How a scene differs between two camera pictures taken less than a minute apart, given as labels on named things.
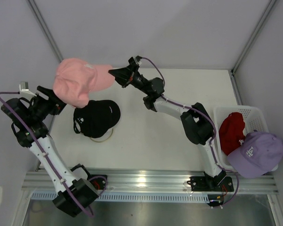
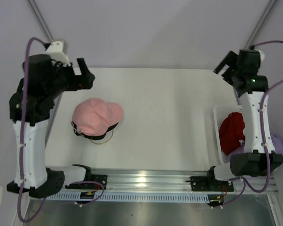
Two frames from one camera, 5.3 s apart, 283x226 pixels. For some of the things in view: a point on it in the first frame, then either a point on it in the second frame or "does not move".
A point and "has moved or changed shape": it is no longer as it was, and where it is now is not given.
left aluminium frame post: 40,20 does not move
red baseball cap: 231,132 does not move
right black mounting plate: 217,183 does not move
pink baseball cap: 75,79 → 93,116
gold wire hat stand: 106,136 has moved or changed shape
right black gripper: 123,76 → 229,59
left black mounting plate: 98,182 does not move
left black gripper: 56,105 → 84,81
